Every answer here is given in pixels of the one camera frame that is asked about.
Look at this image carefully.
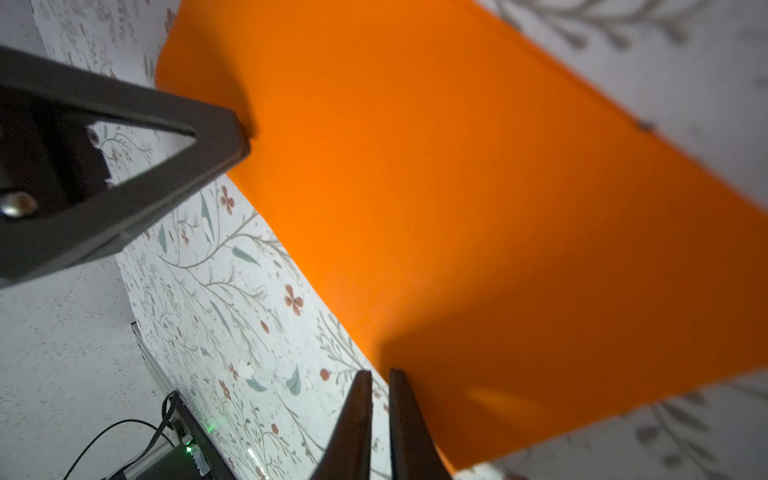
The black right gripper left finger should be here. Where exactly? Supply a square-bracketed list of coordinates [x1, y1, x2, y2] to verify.
[311, 370, 373, 480]

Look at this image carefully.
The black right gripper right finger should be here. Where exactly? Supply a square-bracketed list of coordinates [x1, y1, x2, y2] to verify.
[388, 369, 452, 480]

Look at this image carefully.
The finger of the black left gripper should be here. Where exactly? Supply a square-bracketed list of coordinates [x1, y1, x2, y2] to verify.
[1, 48, 250, 287]

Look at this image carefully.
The orange square paper sheet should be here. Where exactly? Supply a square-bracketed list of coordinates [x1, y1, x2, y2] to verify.
[156, 1, 767, 469]

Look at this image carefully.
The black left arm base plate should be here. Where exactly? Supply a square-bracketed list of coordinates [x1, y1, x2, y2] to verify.
[117, 391, 236, 480]

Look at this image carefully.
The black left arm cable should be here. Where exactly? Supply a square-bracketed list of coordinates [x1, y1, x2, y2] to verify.
[62, 392, 181, 480]

